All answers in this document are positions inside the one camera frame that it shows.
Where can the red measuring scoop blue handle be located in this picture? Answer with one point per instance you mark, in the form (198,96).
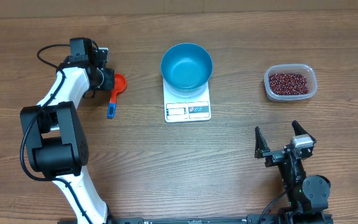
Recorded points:
(120,85)

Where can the white digital kitchen scale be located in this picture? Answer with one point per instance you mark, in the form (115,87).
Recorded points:
(182,107)

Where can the red adzuki beans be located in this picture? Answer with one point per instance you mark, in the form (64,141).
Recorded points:
(288,84)

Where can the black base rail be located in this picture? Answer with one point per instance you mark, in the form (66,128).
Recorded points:
(250,219)

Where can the blue plastic bowl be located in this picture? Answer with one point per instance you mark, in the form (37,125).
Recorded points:
(186,67)

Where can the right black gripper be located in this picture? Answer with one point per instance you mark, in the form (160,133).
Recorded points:
(279,154)

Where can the clear plastic container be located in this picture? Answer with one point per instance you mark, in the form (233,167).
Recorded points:
(303,69)

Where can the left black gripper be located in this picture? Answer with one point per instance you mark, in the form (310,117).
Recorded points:
(110,81)

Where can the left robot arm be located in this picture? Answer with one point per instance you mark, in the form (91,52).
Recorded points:
(54,146)

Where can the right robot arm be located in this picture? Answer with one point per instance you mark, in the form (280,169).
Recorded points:
(305,198)

